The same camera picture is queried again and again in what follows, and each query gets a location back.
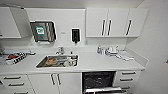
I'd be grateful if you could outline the white mug on plate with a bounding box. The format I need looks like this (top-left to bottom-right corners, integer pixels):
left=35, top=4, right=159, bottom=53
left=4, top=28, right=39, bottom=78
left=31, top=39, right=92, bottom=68
left=65, top=56, right=77, bottom=67

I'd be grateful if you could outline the small bottle with blue label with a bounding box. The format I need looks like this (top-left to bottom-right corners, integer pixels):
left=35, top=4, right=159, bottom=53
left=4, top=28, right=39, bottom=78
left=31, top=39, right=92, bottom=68
left=96, top=45, right=102, bottom=55

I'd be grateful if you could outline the steel paper towel dispenser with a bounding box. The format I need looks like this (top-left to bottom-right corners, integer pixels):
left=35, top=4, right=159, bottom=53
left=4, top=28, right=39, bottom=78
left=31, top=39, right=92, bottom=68
left=29, top=20, right=58, bottom=45

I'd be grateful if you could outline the stainless steel sink basin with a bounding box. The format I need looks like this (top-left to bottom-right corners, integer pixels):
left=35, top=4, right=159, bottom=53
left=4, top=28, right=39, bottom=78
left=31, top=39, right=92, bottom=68
left=35, top=54, right=80, bottom=69

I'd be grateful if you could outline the white dish cloth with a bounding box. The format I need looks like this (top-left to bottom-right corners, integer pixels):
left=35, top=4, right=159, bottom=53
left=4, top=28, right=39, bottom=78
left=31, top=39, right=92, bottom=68
left=116, top=50, right=135, bottom=62

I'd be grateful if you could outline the white wide wall cabinet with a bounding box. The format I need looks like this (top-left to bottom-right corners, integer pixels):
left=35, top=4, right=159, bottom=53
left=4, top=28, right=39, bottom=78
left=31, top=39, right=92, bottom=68
left=85, top=7, right=150, bottom=38

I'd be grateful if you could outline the chrome sink faucet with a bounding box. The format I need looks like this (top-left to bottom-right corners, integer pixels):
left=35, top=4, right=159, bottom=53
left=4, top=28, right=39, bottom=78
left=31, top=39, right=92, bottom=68
left=55, top=46, right=65, bottom=56

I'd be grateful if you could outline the stainless steel dishwasher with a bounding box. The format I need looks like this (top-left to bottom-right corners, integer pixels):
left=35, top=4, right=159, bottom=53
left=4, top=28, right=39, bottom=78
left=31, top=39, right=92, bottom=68
left=81, top=70, right=128, bottom=94

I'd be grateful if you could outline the black soap dispenser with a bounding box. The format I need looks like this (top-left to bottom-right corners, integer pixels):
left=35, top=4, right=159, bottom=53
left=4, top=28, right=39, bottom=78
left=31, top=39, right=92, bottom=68
left=71, top=28, right=82, bottom=45

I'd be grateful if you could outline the white drawer stack beside microwave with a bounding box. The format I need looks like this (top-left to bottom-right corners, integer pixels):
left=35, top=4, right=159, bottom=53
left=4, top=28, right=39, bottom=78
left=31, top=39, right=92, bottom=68
left=0, top=73, right=36, bottom=94

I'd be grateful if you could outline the white drawer stack beside dishwasher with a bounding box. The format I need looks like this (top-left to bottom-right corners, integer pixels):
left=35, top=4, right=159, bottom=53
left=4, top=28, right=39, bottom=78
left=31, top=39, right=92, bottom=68
left=113, top=69, right=142, bottom=93

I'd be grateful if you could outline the clear container with orange food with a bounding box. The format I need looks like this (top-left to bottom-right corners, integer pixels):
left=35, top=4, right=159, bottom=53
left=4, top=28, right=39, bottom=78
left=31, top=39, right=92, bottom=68
left=44, top=57, right=57, bottom=66

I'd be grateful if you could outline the white wall outlet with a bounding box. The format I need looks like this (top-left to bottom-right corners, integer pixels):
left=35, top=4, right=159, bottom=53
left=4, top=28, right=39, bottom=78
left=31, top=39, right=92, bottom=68
left=83, top=39, right=89, bottom=46

